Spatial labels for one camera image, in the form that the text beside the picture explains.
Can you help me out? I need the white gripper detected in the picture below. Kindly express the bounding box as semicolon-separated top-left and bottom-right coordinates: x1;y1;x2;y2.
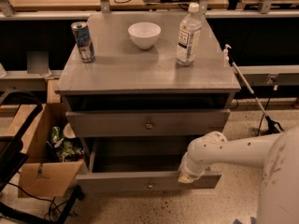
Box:
178;153;206;184

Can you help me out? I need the grey drawer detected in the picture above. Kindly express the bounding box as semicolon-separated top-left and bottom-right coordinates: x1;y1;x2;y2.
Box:
66;109;230;137
77;136;221;193

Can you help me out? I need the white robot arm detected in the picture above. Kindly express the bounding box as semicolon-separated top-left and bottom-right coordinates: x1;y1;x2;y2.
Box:
178;126;299;224

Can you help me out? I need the grey top drawer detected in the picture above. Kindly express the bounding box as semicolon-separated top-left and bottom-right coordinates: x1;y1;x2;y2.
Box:
66;109;230;137

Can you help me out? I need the grey wooden drawer cabinet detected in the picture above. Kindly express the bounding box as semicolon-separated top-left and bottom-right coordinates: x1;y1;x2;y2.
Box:
55;10;242;142

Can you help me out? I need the white reacher grabber stick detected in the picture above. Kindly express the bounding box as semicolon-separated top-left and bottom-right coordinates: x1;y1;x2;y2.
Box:
230;56;284;134

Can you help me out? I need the small white pump bottle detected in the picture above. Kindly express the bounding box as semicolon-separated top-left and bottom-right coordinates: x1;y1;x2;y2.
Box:
223;44;231;65

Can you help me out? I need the cardboard box with trash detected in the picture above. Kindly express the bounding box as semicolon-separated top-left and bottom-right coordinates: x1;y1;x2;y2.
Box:
18;104;83;198

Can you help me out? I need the clear plastic water bottle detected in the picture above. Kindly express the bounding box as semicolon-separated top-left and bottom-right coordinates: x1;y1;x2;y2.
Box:
177;3;202;66

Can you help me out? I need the white ceramic bowl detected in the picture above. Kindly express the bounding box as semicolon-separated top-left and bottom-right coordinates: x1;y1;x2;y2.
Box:
128;22;162;49

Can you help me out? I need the energy drink can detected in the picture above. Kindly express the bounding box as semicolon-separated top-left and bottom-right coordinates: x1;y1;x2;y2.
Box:
71;21;94;63

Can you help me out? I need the black floor cable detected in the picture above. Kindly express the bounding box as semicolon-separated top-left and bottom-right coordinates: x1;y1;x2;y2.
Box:
255;83;279;137

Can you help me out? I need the black chair frame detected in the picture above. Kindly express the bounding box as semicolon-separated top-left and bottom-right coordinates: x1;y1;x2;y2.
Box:
0;88;84;224

